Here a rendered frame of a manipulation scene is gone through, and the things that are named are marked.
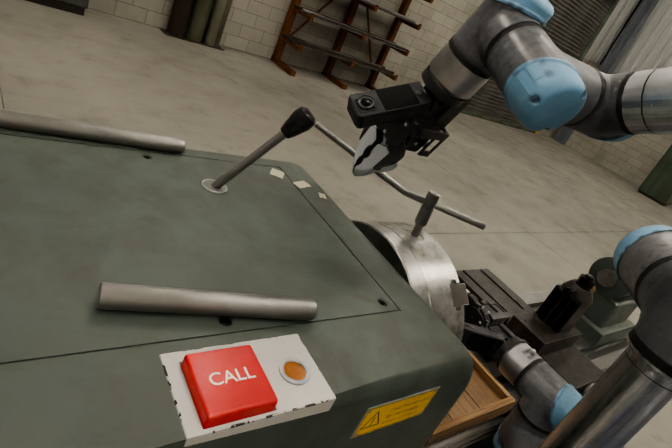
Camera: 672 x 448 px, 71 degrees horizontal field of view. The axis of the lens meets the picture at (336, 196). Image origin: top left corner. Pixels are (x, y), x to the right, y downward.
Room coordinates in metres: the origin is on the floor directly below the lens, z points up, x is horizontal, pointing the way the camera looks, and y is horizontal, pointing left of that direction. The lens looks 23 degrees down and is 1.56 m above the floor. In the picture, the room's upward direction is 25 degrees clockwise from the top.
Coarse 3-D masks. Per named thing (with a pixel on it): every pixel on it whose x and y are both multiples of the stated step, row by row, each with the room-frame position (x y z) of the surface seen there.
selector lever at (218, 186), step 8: (280, 136) 0.59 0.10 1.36; (264, 144) 0.59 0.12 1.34; (272, 144) 0.59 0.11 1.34; (256, 152) 0.58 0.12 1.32; (264, 152) 0.59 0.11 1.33; (248, 160) 0.58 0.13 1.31; (232, 168) 0.58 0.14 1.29; (240, 168) 0.58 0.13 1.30; (224, 176) 0.57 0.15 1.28; (232, 176) 0.58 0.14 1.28; (208, 184) 0.57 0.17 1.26; (216, 184) 0.57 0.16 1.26; (224, 184) 0.58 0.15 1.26; (216, 192) 0.56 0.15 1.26; (224, 192) 0.57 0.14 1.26
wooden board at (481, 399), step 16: (480, 368) 0.96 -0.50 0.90; (480, 384) 0.93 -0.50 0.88; (496, 384) 0.93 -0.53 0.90; (464, 400) 0.85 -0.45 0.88; (480, 400) 0.87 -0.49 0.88; (496, 400) 0.90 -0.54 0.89; (512, 400) 0.89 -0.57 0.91; (448, 416) 0.78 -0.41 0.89; (464, 416) 0.78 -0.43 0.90; (480, 416) 0.80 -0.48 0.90; (496, 416) 0.87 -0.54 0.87; (448, 432) 0.73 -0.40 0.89
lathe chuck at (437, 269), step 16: (384, 224) 0.76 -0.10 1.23; (400, 224) 0.80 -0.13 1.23; (416, 240) 0.74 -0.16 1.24; (432, 240) 0.77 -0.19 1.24; (416, 256) 0.69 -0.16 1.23; (432, 256) 0.72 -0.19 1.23; (432, 272) 0.69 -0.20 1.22; (448, 272) 0.71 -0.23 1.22; (432, 288) 0.66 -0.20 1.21; (448, 288) 0.69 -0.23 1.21; (432, 304) 0.64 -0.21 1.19; (448, 304) 0.67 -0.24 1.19; (448, 320) 0.66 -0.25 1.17
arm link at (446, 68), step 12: (444, 48) 0.67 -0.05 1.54; (432, 60) 0.68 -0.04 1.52; (444, 60) 0.65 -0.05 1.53; (456, 60) 0.64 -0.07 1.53; (432, 72) 0.66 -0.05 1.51; (444, 72) 0.65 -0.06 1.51; (456, 72) 0.64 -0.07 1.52; (468, 72) 0.64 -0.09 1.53; (444, 84) 0.65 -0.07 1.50; (456, 84) 0.65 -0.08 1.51; (468, 84) 0.65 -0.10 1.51; (480, 84) 0.66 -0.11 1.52; (456, 96) 0.65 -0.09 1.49; (468, 96) 0.66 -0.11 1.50
